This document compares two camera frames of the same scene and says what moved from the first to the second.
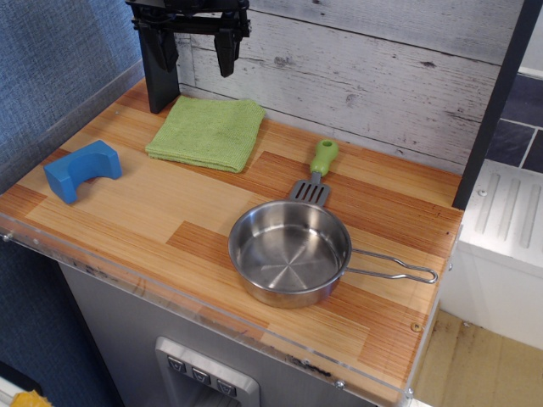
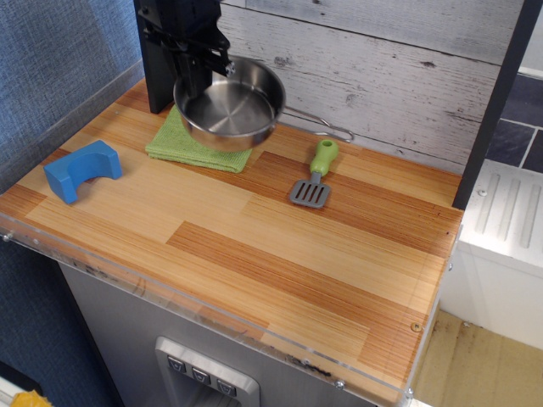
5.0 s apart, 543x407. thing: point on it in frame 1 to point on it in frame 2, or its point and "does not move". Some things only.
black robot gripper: (228, 18) to (191, 26)
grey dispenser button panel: (190, 378) does not move
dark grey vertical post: (163, 86) does not move
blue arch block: (66, 175) does not move
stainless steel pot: (293, 254) to (244, 108)
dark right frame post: (497, 102) does not move
